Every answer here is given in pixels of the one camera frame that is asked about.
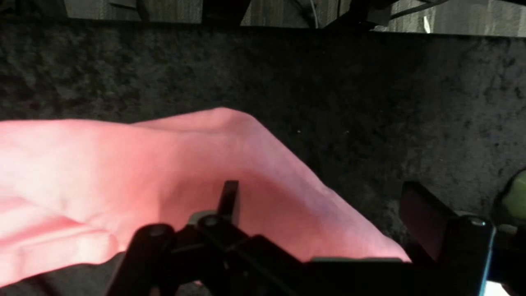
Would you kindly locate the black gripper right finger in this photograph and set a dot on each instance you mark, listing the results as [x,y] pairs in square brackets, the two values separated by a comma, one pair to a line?
[437,236]

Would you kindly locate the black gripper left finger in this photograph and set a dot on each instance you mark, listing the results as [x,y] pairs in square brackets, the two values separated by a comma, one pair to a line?
[229,199]

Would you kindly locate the pink cloth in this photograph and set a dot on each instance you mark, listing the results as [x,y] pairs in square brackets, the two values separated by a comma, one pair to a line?
[136,181]

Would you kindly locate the black velvet table cover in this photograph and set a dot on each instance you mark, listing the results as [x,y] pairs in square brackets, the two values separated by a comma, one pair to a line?
[383,99]

